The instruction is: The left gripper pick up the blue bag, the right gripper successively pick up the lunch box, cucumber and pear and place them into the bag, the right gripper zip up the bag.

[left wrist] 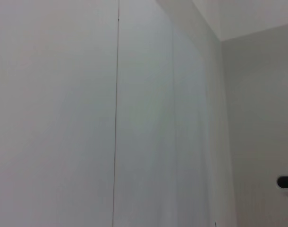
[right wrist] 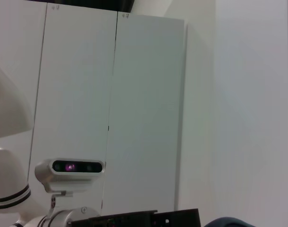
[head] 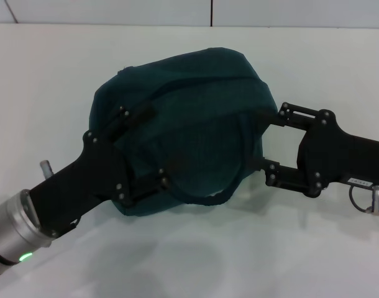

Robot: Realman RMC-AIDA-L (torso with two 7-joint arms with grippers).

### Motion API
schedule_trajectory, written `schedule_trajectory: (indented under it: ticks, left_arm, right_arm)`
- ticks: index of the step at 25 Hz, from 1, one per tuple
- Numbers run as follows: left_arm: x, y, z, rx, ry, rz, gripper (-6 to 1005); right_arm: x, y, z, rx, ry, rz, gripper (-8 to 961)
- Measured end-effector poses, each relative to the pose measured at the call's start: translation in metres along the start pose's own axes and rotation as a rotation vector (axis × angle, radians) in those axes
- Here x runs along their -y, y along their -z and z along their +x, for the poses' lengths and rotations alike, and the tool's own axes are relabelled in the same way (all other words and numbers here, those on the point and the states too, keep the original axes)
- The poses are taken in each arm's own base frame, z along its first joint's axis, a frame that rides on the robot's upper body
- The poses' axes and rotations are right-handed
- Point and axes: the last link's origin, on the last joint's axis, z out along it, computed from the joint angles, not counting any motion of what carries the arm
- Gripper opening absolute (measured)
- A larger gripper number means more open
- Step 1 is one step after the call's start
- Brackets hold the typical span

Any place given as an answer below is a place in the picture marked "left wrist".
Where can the white cabinet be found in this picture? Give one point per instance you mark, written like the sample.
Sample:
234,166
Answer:
99,118

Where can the white robot head camera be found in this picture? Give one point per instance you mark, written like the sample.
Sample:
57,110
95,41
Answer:
286,185

